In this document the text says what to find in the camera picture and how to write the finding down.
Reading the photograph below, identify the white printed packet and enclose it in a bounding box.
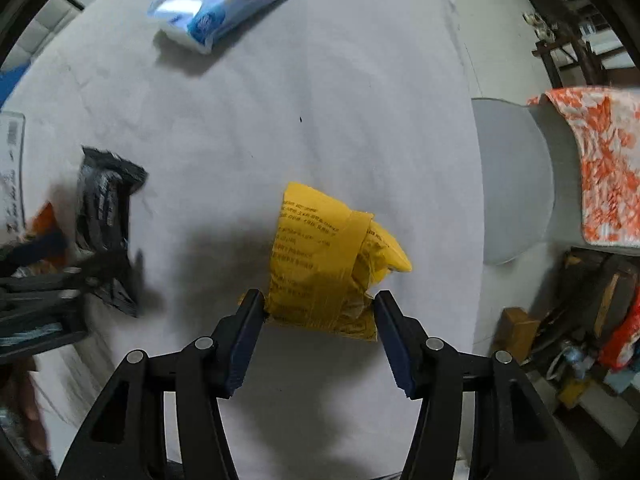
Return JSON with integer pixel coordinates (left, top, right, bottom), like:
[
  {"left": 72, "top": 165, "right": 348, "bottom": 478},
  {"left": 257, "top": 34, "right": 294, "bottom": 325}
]
[{"left": 0, "top": 112, "right": 27, "bottom": 243}]

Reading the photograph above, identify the black soft packet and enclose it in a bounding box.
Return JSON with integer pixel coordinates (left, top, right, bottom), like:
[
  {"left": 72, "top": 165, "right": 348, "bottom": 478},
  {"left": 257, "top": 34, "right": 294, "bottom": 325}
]
[{"left": 74, "top": 146, "right": 150, "bottom": 318}]

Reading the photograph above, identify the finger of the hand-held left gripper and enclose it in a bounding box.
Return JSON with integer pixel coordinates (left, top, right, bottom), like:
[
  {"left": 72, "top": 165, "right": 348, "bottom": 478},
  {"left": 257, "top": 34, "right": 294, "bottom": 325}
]
[
  {"left": 0, "top": 307, "right": 90, "bottom": 363},
  {"left": 0, "top": 232, "right": 128, "bottom": 311}
]

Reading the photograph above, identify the dark wooden rack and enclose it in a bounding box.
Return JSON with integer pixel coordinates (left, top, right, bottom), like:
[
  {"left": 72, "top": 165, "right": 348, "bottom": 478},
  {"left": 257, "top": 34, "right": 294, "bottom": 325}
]
[{"left": 522, "top": 10, "right": 608, "bottom": 88}]

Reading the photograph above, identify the grey round cushion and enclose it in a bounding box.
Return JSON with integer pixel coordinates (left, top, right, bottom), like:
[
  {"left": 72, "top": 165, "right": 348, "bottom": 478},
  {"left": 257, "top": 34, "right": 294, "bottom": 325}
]
[{"left": 470, "top": 98, "right": 557, "bottom": 267}]

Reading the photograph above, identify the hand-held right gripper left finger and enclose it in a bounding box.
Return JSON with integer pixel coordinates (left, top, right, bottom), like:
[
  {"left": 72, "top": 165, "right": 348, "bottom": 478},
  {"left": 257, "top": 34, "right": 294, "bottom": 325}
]
[{"left": 57, "top": 288, "right": 266, "bottom": 480}]

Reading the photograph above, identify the person's left forearm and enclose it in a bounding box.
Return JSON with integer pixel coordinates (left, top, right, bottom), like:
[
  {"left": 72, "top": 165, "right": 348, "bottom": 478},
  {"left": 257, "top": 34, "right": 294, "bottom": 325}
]
[{"left": 7, "top": 357, "right": 53, "bottom": 461}]

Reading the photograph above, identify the cardboard box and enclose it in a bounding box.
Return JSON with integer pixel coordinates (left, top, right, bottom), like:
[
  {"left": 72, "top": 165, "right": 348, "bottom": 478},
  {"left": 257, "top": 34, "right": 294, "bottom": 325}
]
[{"left": 492, "top": 307, "right": 542, "bottom": 365}]

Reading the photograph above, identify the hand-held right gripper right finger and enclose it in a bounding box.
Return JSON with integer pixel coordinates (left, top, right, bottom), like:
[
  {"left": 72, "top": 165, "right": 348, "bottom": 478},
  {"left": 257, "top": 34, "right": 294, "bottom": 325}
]
[{"left": 373, "top": 290, "right": 590, "bottom": 480}]

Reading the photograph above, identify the red plastic bag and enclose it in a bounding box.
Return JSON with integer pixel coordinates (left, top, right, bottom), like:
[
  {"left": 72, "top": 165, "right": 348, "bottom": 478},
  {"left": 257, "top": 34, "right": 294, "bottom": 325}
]
[{"left": 597, "top": 292, "right": 640, "bottom": 372}]

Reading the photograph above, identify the orange packet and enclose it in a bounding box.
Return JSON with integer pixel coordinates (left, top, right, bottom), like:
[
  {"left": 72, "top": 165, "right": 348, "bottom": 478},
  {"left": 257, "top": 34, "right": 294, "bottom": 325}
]
[{"left": 27, "top": 201, "right": 63, "bottom": 238}]

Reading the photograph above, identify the grey bed sheet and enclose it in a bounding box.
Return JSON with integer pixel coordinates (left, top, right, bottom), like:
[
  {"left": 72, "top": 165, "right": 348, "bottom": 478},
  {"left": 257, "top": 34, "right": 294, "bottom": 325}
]
[{"left": 0, "top": 0, "right": 485, "bottom": 480}]

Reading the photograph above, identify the yellow soft packet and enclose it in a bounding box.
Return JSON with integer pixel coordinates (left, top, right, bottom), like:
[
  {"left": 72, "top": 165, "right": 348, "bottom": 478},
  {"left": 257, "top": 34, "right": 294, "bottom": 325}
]
[{"left": 264, "top": 181, "right": 413, "bottom": 343}]

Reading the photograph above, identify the orange white floral cloth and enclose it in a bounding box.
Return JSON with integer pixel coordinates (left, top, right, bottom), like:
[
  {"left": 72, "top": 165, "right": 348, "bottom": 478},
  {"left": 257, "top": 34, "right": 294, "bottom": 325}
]
[{"left": 527, "top": 86, "right": 640, "bottom": 249}]

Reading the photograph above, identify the blue tissue pack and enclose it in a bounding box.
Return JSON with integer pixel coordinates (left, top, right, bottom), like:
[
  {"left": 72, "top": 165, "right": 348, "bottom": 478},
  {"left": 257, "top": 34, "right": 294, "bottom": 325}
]
[{"left": 147, "top": 0, "right": 307, "bottom": 56}]

